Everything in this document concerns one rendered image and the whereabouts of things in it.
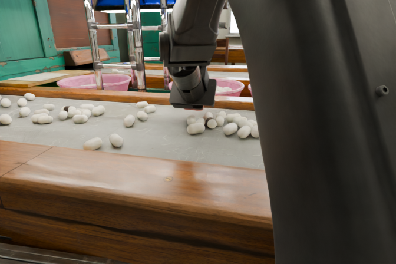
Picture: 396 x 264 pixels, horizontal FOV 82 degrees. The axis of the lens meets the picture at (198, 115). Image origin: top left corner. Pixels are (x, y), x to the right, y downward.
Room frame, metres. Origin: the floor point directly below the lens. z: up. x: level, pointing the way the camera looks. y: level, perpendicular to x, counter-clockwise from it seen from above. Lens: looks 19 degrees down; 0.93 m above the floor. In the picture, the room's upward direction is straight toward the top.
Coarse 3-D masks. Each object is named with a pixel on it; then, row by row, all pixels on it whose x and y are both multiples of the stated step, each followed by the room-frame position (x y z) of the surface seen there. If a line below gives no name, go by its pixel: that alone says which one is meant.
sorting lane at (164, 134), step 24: (24, 120) 0.51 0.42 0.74; (72, 120) 0.51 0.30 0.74; (96, 120) 0.51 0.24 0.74; (120, 120) 0.51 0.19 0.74; (168, 120) 0.51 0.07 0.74; (48, 144) 0.38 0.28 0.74; (72, 144) 0.38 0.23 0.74; (144, 144) 0.38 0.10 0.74; (168, 144) 0.38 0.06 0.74; (192, 144) 0.38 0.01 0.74; (216, 144) 0.38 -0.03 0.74; (240, 144) 0.38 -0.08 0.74; (264, 168) 0.30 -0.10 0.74
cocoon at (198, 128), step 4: (192, 124) 0.43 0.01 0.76; (196, 124) 0.43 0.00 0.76; (200, 124) 0.43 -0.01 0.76; (188, 128) 0.42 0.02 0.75; (192, 128) 0.42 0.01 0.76; (196, 128) 0.42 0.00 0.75; (200, 128) 0.43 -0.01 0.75; (204, 128) 0.43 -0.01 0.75; (188, 132) 0.42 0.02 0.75; (192, 132) 0.42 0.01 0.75; (196, 132) 0.42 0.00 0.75; (200, 132) 0.43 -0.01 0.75
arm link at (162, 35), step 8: (160, 32) 0.37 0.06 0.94; (160, 40) 0.36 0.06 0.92; (168, 40) 0.36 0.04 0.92; (160, 48) 0.36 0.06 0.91; (168, 48) 0.36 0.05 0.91; (160, 56) 0.37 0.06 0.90; (168, 56) 0.37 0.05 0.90; (168, 64) 0.39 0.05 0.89; (176, 64) 0.39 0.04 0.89; (184, 64) 0.40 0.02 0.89; (192, 64) 0.40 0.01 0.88; (200, 64) 0.40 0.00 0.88; (208, 64) 0.41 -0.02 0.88
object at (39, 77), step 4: (24, 76) 0.91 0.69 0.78; (28, 76) 0.91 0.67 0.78; (32, 76) 0.91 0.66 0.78; (36, 76) 0.91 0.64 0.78; (40, 76) 0.91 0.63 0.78; (44, 76) 0.91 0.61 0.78; (48, 76) 0.91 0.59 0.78; (52, 76) 0.91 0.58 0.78; (56, 76) 0.91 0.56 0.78; (60, 76) 0.91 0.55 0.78; (20, 80) 0.82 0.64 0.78; (24, 80) 0.82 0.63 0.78; (28, 80) 0.82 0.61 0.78; (32, 80) 0.82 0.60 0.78; (36, 80) 0.82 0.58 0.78; (40, 80) 0.82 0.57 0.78
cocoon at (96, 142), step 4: (88, 140) 0.36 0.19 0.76; (92, 140) 0.36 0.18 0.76; (96, 140) 0.36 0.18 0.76; (100, 140) 0.37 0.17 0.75; (84, 144) 0.35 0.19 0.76; (88, 144) 0.35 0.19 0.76; (92, 144) 0.35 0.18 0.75; (96, 144) 0.36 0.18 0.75; (100, 144) 0.37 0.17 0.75; (84, 148) 0.35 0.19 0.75; (88, 148) 0.35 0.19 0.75; (92, 148) 0.35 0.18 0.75; (96, 148) 0.36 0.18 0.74
